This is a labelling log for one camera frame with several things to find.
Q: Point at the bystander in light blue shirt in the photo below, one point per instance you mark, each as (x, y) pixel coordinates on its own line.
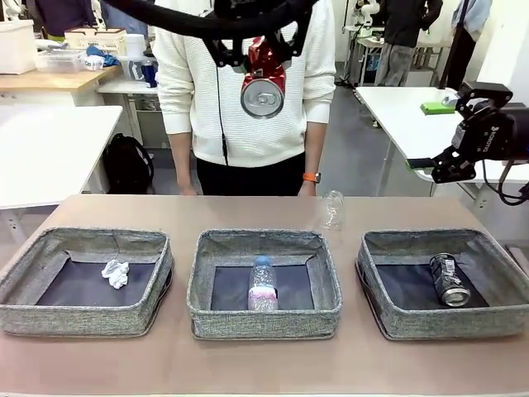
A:
(465, 41)

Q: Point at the person's left hand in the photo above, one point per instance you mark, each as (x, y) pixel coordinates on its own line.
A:
(306, 189)

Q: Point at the crushed red soda can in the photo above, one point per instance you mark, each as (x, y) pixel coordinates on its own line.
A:
(262, 95)

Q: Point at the bystander in dark jacket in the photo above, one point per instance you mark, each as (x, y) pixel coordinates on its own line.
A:
(407, 25)

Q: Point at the clear plastic basket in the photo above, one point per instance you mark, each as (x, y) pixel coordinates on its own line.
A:
(60, 62)

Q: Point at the person's left forearm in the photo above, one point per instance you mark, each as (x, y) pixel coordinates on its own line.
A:
(315, 144)

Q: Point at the blue hanging shirt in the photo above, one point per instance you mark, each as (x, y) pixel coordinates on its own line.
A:
(120, 20)

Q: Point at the blue drink bottle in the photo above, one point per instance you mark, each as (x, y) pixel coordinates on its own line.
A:
(149, 74)

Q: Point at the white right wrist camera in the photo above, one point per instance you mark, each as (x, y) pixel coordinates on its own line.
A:
(449, 100)

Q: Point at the person's right hand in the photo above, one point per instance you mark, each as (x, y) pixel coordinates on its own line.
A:
(188, 190)

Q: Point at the pink label water bottle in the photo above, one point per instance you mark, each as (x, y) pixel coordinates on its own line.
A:
(262, 285)

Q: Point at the white paper ball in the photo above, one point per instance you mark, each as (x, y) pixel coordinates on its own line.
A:
(115, 273)

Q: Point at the dark purple hanging jacket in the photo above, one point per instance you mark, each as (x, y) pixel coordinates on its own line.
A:
(62, 16)

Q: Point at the person's right forearm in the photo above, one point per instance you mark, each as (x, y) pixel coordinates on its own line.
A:
(182, 159)

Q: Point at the grey fabric basket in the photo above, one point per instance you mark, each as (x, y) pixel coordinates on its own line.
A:
(264, 324)
(82, 318)
(446, 324)

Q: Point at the person in white sweater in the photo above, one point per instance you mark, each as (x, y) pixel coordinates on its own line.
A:
(198, 103)

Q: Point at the white background workbench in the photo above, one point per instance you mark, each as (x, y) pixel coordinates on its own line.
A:
(430, 43)

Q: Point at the white shelf table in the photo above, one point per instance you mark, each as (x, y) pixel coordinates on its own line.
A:
(124, 87)

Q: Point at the wooden top table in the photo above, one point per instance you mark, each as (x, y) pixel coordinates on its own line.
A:
(41, 80)

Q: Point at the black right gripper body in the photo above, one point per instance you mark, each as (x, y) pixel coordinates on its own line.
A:
(500, 134)

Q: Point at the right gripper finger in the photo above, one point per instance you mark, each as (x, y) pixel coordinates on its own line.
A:
(450, 167)
(434, 108)

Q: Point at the crushed clear plastic bottle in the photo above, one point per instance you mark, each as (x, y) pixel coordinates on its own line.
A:
(332, 211)

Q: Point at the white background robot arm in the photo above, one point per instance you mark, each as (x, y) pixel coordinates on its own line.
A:
(365, 12)

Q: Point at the blue cloth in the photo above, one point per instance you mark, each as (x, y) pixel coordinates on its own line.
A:
(109, 58)

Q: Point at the black backpack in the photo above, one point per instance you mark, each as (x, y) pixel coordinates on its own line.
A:
(126, 165)

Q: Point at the cream slatted crate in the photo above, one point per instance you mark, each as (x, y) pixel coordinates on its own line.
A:
(95, 41)

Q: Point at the white storage box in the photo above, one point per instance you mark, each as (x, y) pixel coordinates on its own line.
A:
(14, 45)

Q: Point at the large white desk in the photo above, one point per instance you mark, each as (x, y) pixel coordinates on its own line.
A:
(413, 132)

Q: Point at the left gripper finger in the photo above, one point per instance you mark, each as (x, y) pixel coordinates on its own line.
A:
(295, 47)
(227, 58)

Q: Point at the crushed blue Pepsi can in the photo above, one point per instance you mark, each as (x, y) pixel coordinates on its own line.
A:
(448, 281)

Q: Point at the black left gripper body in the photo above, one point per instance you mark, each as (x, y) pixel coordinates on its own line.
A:
(248, 6)

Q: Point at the clear storage bin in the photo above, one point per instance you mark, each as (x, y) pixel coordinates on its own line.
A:
(132, 68)

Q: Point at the small white printed box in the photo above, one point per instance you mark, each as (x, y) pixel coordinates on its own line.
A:
(93, 63)

